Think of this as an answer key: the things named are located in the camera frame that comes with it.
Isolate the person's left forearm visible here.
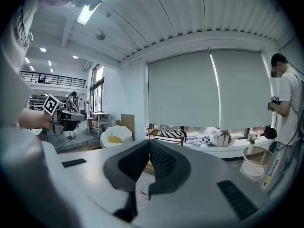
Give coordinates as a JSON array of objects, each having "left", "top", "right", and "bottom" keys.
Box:
[{"left": 19, "top": 107, "right": 55, "bottom": 131}]

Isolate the black bag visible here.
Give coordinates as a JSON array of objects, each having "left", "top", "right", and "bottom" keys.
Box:
[{"left": 263, "top": 126, "right": 278, "bottom": 140}]

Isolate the pile of light clothes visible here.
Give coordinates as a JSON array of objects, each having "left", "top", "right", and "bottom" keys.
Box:
[{"left": 185, "top": 127, "right": 223, "bottom": 147}]

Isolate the white printed T-shirt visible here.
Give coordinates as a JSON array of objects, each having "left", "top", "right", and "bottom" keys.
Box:
[{"left": 0, "top": 0, "right": 41, "bottom": 128}]

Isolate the long ceiling light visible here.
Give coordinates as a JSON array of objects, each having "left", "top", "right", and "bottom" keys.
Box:
[{"left": 76, "top": 0, "right": 122, "bottom": 25}]

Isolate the grey roller blind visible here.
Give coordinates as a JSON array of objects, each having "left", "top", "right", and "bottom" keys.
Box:
[
  {"left": 147, "top": 51, "right": 220, "bottom": 128},
  {"left": 209, "top": 48, "right": 273, "bottom": 131}
]

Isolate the white round side table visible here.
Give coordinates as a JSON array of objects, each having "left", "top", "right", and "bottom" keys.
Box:
[{"left": 239, "top": 146, "right": 274, "bottom": 182}]

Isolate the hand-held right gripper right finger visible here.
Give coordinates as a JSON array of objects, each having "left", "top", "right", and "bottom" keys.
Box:
[{"left": 148, "top": 139, "right": 192, "bottom": 200}]

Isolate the egg-shaped beanbag chair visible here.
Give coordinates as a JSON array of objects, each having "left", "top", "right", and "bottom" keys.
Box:
[{"left": 99, "top": 125, "right": 133, "bottom": 149}]

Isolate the black white striped cushion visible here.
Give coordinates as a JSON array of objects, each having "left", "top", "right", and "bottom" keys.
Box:
[{"left": 158, "top": 128, "right": 188, "bottom": 142}]

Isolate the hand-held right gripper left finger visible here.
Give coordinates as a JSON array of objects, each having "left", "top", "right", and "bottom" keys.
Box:
[{"left": 104, "top": 139, "right": 151, "bottom": 223}]

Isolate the beige handbag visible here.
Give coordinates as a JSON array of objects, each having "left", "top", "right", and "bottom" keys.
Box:
[{"left": 210, "top": 129, "right": 232, "bottom": 148}]

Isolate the wooden rack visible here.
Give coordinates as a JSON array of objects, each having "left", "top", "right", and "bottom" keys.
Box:
[{"left": 146, "top": 124, "right": 185, "bottom": 146}]

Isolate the white flower vase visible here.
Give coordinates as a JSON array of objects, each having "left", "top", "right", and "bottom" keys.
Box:
[{"left": 247, "top": 134, "right": 259, "bottom": 155}]

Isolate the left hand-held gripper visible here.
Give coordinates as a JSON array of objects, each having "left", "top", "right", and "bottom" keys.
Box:
[{"left": 42, "top": 93, "right": 86, "bottom": 137}]

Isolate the brown cardboard sheet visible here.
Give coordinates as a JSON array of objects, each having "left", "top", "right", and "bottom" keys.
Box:
[{"left": 120, "top": 114, "right": 135, "bottom": 141}]

